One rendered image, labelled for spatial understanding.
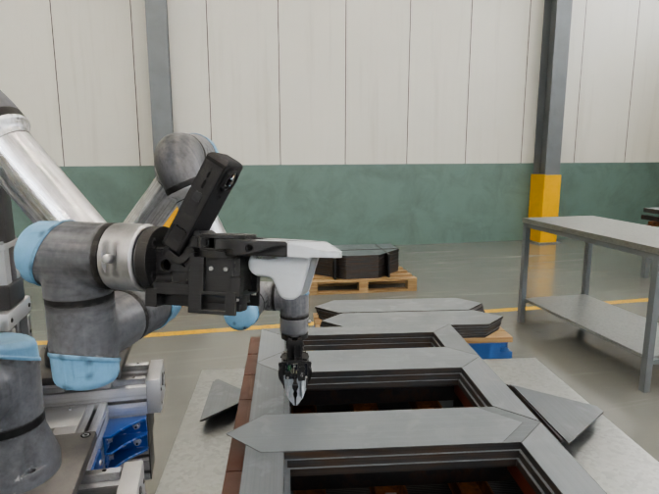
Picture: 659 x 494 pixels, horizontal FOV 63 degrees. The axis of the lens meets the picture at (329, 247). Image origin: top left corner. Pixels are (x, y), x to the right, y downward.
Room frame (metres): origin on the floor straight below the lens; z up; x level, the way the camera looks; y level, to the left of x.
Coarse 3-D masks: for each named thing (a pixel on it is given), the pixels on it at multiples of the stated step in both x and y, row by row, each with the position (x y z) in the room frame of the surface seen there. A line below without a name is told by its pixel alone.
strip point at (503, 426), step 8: (480, 408) 1.35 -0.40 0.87; (488, 416) 1.31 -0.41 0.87; (496, 416) 1.31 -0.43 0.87; (488, 424) 1.26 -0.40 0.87; (496, 424) 1.26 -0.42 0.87; (504, 424) 1.26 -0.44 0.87; (512, 424) 1.26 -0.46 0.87; (520, 424) 1.26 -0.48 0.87; (496, 432) 1.22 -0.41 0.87; (504, 432) 1.22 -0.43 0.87; (512, 432) 1.22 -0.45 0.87; (504, 440) 1.19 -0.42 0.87
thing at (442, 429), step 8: (424, 416) 1.31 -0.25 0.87; (432, 416) 1.31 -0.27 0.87; (440, 416) 1.31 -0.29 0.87; (448, 416) 1.31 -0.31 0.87; (432, 424) 1.26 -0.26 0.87; (440, 424) 1.26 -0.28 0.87; (448, 424) 1.26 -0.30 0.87; (456, 424) 1.26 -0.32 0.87; (432, 432) 1.22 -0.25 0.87; (440, 432) 1.22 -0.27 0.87; (448, 432) 1.22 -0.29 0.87; (456, 432) 1.22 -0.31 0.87; (432, 440) 1.19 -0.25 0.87; (440, 440) 1.19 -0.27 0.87; (448, 440) 1.19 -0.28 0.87; (456, 440) 1.19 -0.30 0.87; (464, 440) 1.19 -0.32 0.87
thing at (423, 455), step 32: (320, 384) 1.58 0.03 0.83; (352, 384) 1.59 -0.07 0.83; (384, 384) 1.59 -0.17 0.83; (416, 384) 1.60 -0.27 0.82; (448, 384) 1.61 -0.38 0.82; (512, 416) 1.31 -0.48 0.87; (384, 448) 1.16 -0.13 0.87; (416, 448) 1.16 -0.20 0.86; (448, 448) 1.17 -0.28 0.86; (480, 448) 1.18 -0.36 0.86; (512, 448) 1.18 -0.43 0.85; (288, 480) 1.08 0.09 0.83; (544, 480) 1.06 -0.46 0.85
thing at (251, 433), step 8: (264, 416) 1.31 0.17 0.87; (248, 424) 1.26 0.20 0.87; (256, 424) 1.26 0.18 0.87; (240, 432) 1.22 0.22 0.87; (248, 432) 1.22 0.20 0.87; (256, 432) 1.22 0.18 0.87; (240, 440) 1.19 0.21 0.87; (248, 440) 1.19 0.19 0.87; (256, 440) 1.19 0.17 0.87; (256, 448) 1.15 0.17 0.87
